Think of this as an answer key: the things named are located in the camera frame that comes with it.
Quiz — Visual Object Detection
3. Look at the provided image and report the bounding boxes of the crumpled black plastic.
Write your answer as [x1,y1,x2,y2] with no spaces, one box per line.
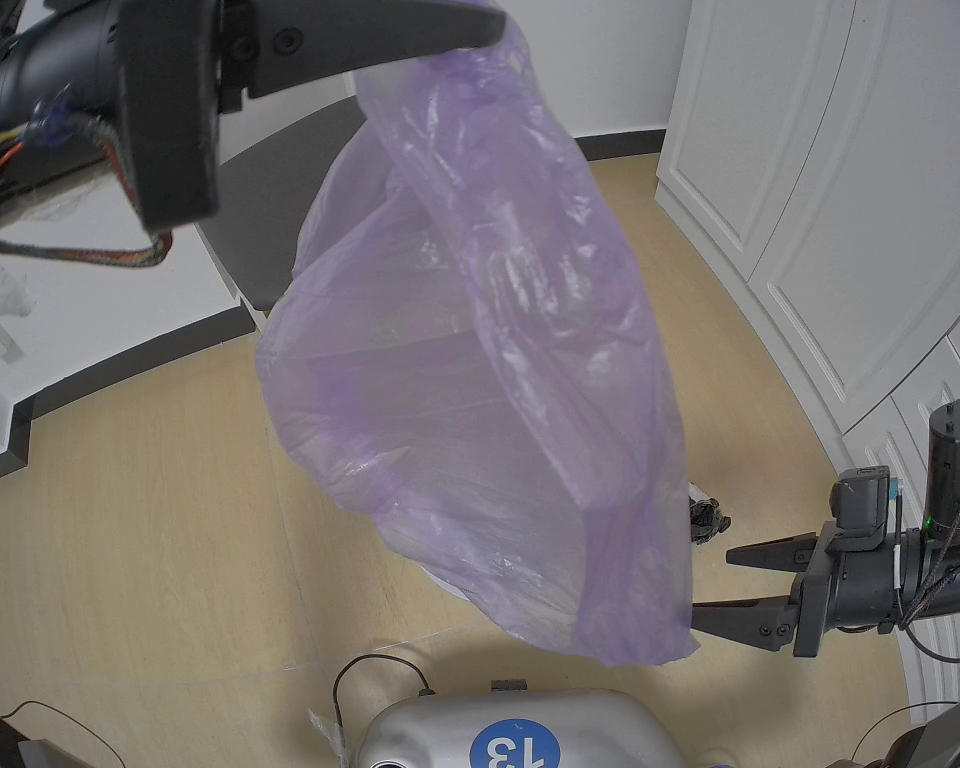
[686,483,732,547]

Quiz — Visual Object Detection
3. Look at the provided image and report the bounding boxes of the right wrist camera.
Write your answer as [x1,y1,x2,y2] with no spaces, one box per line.
[828,465,901,556]

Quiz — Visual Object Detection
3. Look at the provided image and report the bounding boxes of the grey and white chair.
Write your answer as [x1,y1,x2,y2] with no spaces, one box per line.
[196,96,369,333]

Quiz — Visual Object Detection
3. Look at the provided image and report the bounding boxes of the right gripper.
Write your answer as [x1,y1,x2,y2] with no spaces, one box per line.
[690,521,903,660]

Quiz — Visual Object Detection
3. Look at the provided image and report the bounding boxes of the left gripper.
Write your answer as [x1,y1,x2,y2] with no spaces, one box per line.
[0,0,509,232]

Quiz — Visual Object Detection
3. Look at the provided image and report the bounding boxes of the white trash bin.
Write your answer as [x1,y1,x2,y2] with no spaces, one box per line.
[416,558,481,605]

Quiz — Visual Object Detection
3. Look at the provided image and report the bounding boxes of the white wardrobe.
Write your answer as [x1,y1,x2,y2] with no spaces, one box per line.
[656,0,960,706]

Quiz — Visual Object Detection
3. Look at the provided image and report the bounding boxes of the purple plastic bag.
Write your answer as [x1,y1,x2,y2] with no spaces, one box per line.
[255,22,702,669]

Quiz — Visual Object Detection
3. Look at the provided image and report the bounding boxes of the black cable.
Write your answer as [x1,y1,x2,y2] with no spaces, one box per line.
[332,654,438,723]

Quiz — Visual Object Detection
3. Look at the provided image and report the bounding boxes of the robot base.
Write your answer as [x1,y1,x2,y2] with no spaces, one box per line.
[360,688,691,768]

